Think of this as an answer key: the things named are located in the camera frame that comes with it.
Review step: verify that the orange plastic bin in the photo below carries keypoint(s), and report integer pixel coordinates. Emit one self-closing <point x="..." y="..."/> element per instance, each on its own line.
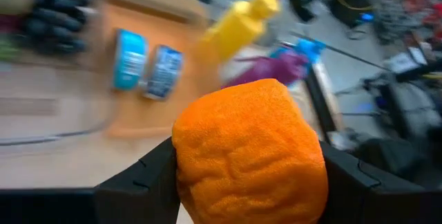
<point x="138" y="113"/>

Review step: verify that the black desktop computer tower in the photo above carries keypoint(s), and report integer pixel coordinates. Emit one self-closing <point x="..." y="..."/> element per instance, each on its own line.
<point x="348" y="6"/>

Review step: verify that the yellow squeeze bottle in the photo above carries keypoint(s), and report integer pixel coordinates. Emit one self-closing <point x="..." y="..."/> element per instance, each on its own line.
<point x="238" y="27"/>

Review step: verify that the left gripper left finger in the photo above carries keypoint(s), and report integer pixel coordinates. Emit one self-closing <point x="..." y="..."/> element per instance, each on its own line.
<point x="121" y="203"/>

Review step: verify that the round orange fruit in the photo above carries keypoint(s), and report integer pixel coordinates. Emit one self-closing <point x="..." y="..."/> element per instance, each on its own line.
<point x="248" y="155"/>

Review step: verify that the tin can blue label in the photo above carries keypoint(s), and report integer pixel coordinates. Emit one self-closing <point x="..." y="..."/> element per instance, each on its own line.
<point x="164" y="72"/>
<point x="129" y="59"/>

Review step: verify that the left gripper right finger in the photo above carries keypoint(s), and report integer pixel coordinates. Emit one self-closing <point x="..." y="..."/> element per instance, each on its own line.
<point x="373" y="200"/>

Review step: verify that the red toy grapes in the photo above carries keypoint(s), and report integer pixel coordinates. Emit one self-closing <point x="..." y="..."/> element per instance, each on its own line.
<point x="8" y="23"/>

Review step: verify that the magenta squeeze bottle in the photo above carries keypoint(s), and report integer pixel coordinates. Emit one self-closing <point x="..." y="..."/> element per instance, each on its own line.
<point x="276" y="68"/>

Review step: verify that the dark toy grapes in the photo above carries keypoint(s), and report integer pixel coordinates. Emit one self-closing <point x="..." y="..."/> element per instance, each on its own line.
<point x="52" y="27"/>

